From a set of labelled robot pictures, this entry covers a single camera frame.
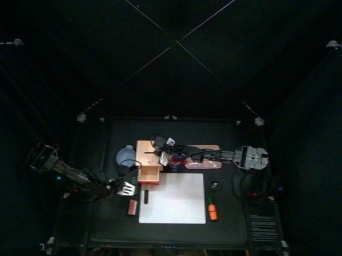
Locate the white frame corner bracket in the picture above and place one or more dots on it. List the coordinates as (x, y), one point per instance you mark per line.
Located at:
(333, 43)
(260, 121)
(81, 116)
(17, 42)

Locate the blue-grey bowl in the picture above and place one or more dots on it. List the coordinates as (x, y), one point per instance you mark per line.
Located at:
(125, 156)

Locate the toy sushi roll red centre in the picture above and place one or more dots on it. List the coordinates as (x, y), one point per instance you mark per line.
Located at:
(133, 207)

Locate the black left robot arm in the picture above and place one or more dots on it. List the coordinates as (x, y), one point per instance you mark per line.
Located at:
(67, 170)

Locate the red plastic cup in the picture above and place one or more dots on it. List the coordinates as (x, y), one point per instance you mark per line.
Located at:
(180, 162)

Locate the pink flat tray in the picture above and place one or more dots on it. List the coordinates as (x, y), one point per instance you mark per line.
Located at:
(209, 164)

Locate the white cutting board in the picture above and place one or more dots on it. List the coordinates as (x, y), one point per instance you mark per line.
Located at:
(178, 200)

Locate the orange toy carrot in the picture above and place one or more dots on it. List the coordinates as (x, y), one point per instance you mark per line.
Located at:
(213, 211)

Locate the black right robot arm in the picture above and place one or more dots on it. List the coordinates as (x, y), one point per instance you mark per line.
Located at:
(252, 158)

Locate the wooden box red drawer front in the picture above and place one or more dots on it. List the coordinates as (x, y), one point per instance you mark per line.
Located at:
(145, 146)

